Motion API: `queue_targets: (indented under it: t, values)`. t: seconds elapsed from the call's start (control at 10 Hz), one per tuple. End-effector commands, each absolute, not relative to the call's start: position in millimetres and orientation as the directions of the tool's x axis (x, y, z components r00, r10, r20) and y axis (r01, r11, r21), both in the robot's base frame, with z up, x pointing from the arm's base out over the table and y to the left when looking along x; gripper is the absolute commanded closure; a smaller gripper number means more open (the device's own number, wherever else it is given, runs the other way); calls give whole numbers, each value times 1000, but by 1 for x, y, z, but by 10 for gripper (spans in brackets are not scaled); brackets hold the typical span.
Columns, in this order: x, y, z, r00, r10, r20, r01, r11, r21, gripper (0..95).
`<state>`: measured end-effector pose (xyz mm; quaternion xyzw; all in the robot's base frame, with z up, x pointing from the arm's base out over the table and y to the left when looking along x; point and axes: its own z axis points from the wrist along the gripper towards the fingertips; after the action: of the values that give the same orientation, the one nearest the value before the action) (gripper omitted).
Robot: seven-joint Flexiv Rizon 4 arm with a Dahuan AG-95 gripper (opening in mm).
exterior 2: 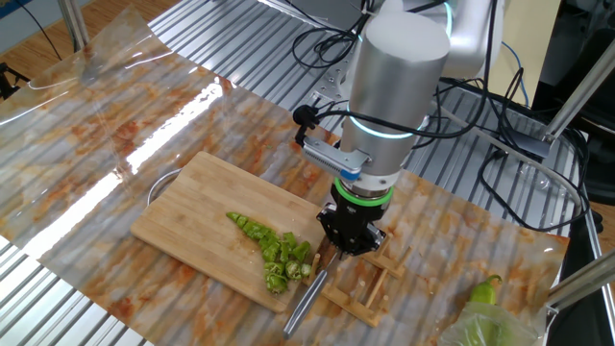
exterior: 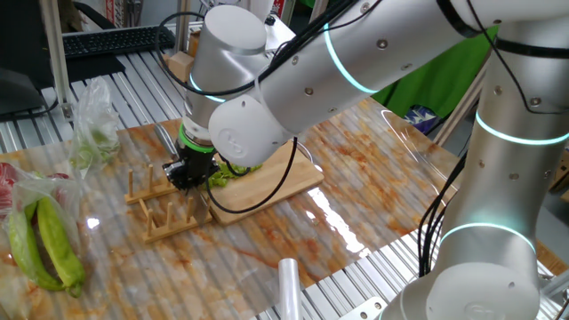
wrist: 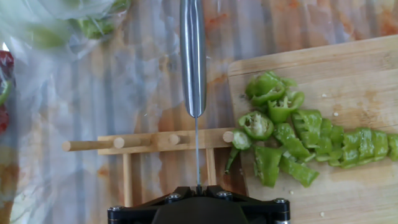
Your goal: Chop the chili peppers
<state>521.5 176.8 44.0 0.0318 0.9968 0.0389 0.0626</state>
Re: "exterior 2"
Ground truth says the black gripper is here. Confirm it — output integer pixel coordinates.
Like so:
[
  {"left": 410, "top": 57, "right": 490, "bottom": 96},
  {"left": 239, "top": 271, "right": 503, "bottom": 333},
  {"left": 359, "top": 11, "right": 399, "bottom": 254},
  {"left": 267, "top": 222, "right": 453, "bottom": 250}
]
[{"left": 315, "top": 199, "right": 393, "bottom": 258}]

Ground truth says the steel kitchen knife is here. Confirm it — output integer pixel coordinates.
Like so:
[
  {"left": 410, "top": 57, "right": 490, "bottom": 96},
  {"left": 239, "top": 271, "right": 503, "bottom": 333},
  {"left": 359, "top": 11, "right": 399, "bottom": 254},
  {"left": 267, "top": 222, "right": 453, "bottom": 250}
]
[{"left": 283, "top": 249, "right": 342, "bottom": 340}]

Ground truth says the wooden peg rack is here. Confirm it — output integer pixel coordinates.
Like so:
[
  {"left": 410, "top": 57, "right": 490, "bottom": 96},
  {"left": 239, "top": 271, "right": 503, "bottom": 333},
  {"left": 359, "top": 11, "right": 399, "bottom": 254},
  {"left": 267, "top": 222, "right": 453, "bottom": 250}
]
[{"left": 302, "top": 233, "right": 413, "bottom": 329}]

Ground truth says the green pepper with curled stem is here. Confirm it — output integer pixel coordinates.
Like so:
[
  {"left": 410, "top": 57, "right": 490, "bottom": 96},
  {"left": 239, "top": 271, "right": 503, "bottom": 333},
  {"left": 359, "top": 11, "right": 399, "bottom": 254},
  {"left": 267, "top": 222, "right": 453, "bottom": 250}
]
[{"left": 468, "top": 273, "right": 504, "bottom": 307}]

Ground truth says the wooden cutting board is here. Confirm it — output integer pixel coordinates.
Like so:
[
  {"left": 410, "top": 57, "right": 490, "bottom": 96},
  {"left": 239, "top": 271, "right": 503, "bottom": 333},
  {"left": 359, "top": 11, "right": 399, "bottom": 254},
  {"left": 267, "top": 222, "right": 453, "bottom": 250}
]
[{"left": 130, "top": 151, "right": 336, "bottom": 314}]

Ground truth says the clear plastic bag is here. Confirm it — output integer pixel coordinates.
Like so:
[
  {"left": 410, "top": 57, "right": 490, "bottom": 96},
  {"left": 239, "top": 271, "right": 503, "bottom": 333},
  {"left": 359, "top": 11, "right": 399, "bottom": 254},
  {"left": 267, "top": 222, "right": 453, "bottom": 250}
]
[{"left": 436, "top": 301, "right": 542, "bottom": 346}]

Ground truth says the green pepper inside bag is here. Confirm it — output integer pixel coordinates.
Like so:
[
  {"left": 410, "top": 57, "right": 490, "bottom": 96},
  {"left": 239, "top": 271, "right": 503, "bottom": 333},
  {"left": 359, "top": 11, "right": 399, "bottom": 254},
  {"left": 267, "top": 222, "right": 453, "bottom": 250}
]
[{"left": 458, "top": 311, "right": 504, "bottom": 346}]

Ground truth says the beige panel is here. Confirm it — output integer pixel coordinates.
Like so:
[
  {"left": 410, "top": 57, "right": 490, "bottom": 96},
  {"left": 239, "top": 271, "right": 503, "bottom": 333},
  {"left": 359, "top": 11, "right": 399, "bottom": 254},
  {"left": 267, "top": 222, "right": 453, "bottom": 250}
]
[{"left": 489, "top": 0, "right": 562, "bottom": 108}]

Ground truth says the marbled plastic table sheet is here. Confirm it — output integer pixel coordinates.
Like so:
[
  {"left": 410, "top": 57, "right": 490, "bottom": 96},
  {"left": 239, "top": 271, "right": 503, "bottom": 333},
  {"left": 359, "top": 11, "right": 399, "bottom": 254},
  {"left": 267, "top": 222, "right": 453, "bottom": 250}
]
[{"left": 0, "top": 7, "right": 571, "bottom": 346}]

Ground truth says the silver tripod leg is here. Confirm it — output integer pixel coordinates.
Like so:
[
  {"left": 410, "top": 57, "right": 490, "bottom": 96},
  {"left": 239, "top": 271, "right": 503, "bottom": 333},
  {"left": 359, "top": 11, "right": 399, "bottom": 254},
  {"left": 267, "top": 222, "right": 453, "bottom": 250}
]
[{"left": 57, "top": 0, "right": 91, "bottom": 52}]

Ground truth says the black tripod part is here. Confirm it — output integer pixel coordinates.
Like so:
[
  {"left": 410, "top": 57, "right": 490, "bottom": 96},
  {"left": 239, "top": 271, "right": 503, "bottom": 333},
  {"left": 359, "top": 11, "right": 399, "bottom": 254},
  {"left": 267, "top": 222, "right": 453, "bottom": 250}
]
[{"left": 0, "top": 62, "right": 31, "bottom": 101}]

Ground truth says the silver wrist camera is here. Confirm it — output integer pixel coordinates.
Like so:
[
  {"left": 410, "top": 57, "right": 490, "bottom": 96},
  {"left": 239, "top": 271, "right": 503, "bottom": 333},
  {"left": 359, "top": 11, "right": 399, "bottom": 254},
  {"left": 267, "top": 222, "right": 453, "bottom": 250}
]
[{"left": 300, "top": 136, "right": 372, "bottom": 183}]

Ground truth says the black camera cable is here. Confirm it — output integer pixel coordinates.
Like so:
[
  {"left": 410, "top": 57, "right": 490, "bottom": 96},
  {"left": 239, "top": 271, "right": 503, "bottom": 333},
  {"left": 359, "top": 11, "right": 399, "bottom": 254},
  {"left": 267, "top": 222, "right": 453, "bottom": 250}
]
[{"left": 291, "top": 0, "right": 501, "bottom": 148}]

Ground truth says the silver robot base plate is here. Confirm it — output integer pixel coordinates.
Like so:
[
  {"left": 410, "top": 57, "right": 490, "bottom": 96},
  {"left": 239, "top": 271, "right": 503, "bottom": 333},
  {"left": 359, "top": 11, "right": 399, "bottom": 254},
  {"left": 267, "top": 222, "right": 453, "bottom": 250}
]
[{"left": 309, "top": 62, "right": 359, "bottom": 110}]

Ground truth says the black cable loop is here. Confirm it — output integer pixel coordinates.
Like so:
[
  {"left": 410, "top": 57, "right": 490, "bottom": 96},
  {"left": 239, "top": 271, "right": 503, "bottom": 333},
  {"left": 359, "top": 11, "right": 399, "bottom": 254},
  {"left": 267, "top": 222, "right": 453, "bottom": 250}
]
[{"left": 431, "top": 66, "right": 592, "bottom": 235}]

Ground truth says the grey cable hose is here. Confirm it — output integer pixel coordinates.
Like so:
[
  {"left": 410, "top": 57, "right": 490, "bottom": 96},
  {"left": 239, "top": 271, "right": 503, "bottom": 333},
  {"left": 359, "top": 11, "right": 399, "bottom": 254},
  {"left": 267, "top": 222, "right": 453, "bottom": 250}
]
[{"left": 431, "top": 103, "right": 586, "bottom": 209}]

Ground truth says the blue cable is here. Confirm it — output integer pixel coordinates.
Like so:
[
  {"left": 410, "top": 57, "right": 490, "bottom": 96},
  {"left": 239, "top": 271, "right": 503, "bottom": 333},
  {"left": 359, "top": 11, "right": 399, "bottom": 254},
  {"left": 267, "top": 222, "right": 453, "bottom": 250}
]
[{"left": 502, "top": 40, "right": 529, "bottom": 108}]

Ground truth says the aluminium frame pole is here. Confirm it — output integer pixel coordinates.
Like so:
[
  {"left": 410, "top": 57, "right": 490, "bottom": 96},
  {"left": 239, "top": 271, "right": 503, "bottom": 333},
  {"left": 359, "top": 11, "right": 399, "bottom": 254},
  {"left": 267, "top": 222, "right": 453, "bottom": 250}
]
[
  {"left": 545, "top": 249, "right": 615, "bottom": 313},
  {"left": 511, "top": 37, "right": 615, "bottom": 159}
]

